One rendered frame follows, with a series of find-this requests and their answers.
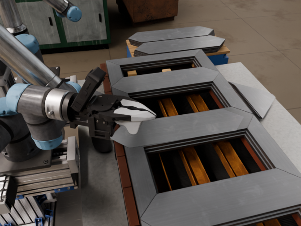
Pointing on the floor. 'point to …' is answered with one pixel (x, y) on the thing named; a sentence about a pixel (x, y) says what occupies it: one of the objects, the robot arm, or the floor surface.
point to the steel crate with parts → (148, 10)
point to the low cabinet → (66, 26)
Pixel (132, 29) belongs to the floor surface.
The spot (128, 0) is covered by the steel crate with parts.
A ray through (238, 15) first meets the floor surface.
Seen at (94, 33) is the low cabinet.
